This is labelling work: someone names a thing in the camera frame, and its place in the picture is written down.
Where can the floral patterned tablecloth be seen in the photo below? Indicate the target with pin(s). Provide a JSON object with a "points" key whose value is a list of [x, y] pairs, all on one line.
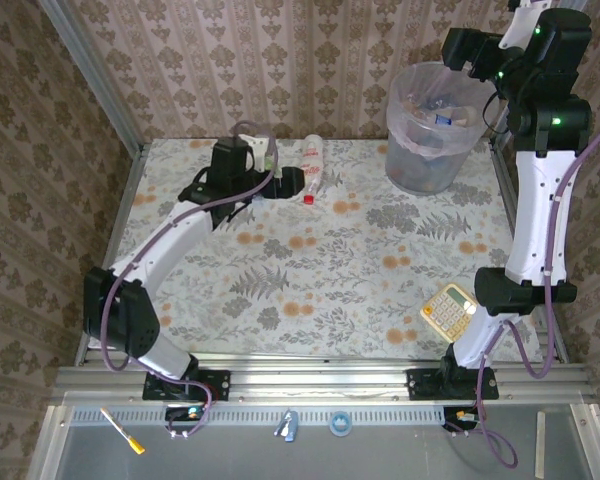
{"points": [[330, 310]]}

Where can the white sleeve bottle red cap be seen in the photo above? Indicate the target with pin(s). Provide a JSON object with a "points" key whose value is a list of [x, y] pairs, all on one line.
{"points": [[313, 155]]}

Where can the blue metal clip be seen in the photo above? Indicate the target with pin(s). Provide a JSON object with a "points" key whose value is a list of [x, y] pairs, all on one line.
{"points": [[286, 426]]}

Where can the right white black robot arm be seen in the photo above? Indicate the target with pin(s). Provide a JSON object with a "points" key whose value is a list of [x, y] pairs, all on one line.
{"points": [[540, 210]]}

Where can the aluminium frame post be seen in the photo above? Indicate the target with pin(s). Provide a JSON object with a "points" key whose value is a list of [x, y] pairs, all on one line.
{"points": [[94, 75], [500, 135]]}

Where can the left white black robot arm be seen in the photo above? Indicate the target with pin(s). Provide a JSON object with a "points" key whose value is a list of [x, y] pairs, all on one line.
{"points": [[165, 240]]}

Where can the pink plastic bin liner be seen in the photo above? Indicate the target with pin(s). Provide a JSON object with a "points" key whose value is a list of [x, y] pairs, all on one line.
{"points": [[405, 135]]}

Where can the aluminium extrusion rail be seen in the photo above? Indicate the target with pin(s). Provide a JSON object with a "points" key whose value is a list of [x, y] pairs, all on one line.
{"points": [[320, 380]]}

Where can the grey metal base panel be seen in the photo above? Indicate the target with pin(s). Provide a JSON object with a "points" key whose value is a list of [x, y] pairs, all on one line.
{"points": [[380, 455]]}

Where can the wooden stick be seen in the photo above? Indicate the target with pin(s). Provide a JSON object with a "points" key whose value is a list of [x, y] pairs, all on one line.
{"points": [[539, 445]]}

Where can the black connector board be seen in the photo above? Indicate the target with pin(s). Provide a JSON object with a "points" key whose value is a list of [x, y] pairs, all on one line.
{"points": [[180, 414], [452, 425]]}

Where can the yellow desk calculator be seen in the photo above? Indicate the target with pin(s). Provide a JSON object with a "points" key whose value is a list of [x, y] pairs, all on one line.
{"points": [[447, 312]]}

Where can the translucent plastic waste bin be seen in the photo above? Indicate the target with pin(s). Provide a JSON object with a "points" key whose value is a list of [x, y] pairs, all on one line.
{"points": [[420, 170]]}

